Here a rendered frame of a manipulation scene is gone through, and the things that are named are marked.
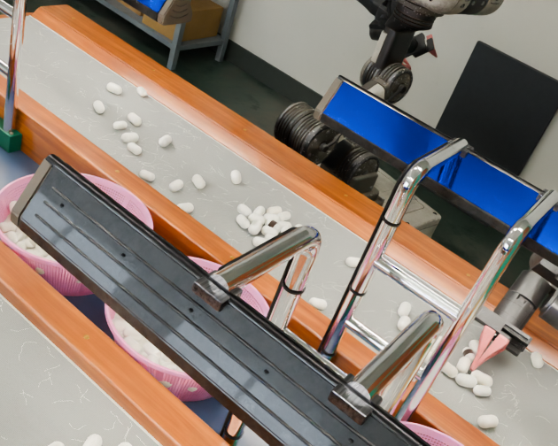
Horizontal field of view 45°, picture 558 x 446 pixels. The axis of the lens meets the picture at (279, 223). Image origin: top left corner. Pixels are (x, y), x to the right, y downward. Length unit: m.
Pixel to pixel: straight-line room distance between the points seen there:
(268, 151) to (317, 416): 1.07
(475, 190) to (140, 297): 0.57
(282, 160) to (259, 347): 1.01
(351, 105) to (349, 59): 2.51
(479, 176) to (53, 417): 0.67
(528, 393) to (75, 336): 0.77
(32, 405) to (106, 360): 0.11
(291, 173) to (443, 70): 1.94
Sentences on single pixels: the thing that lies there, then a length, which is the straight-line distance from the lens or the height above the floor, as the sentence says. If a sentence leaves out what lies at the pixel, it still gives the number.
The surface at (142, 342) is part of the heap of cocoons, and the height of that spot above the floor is 0.72.
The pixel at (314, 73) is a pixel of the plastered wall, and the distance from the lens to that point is 3.72.
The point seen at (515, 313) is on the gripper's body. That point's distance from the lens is 1.24.
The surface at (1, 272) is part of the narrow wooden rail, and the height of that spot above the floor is 0.76.
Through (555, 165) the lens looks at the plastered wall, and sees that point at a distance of 3.26.
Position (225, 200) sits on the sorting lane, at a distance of 1.39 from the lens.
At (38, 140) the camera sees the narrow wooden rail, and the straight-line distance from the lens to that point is 1.48.
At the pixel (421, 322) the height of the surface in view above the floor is 1.12.
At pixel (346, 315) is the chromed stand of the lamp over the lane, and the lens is 1.03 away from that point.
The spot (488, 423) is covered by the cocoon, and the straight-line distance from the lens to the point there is 1.16.
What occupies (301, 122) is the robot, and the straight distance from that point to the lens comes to 1.74.
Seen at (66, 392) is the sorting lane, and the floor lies 0.74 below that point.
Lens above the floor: 1.49
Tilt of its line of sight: 33 degrees down
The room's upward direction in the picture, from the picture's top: 20 degrees clockwise
